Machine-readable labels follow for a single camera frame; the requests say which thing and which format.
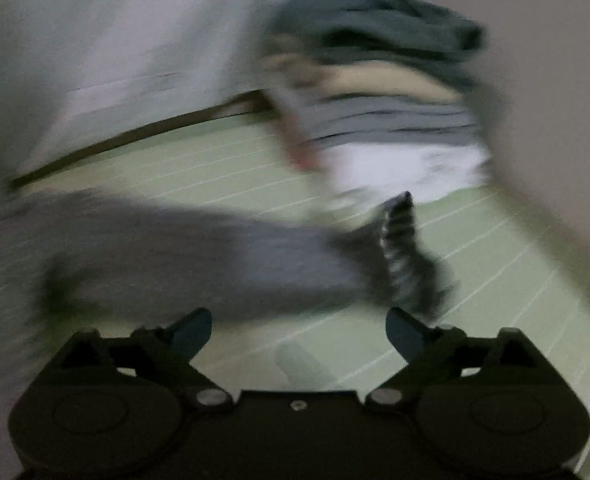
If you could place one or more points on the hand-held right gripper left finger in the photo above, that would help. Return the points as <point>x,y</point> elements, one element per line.
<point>194,334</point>

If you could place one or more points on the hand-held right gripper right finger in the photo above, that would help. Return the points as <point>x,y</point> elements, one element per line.
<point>405,334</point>

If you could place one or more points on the blue checked shirt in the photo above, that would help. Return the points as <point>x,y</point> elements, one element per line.
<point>185,260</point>

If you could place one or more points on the green grid mat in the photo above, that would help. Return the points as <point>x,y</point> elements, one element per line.
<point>475,270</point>

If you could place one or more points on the white folded garment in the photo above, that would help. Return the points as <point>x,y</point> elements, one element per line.
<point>400,170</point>

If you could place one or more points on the grey striped folded garment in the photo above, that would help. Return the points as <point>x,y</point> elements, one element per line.
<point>385,120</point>

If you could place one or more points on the beige folded garment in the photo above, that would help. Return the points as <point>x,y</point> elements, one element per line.
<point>370,82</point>

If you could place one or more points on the carrot print pale sheet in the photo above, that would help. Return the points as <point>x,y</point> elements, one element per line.
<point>125,50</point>

